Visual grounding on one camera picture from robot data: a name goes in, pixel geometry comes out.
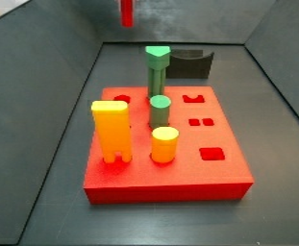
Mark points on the red shape sorter board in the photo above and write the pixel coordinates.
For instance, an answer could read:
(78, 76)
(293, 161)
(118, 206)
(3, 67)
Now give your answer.
(185, 162)

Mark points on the yellow short cylinder peg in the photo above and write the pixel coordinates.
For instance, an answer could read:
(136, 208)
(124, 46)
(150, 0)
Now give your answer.
(163, 144)

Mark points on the green short cylinder peg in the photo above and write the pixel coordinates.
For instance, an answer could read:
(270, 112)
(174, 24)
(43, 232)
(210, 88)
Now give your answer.
(159, 111)

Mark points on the yellow tall slotted peg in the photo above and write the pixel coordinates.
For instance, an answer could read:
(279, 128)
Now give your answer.
(112, 129)

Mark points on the green triangular tall peg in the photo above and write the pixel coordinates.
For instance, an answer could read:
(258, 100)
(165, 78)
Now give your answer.
(158, 61)

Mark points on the black curved holder bracket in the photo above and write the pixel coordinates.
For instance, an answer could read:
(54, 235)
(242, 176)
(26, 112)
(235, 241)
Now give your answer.
(190, 64)

